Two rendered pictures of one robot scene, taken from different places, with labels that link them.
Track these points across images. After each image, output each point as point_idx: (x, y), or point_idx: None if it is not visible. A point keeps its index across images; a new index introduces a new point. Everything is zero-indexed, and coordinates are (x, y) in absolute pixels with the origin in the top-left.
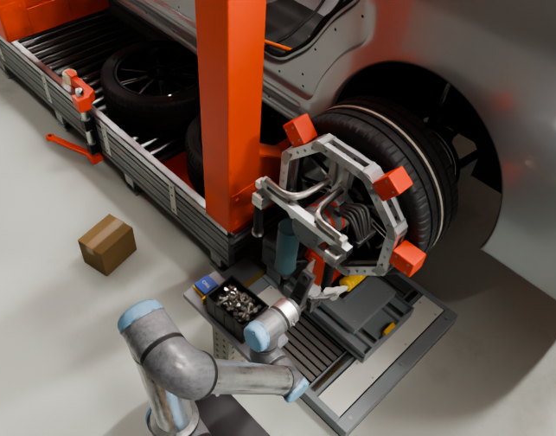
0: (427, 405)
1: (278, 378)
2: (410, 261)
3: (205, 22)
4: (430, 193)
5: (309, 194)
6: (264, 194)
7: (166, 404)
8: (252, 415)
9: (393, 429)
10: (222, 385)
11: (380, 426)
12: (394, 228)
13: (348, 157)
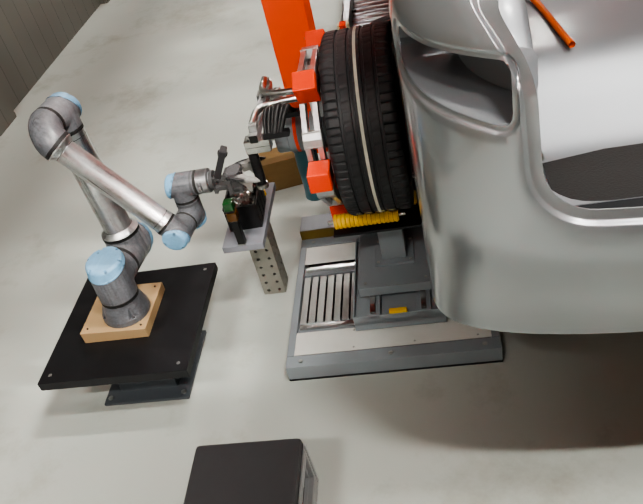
0: (387, 404)
1: (145, 207)
2: (308, 173)
3: None
4: (345, 109)
5: (275, 93)
6: None
7: (84, 191)
8: (251, 325)
9: (336, 401)
10: (68, 162)
11: (329, 392)
12: (302, 134)
13: (302, 62)
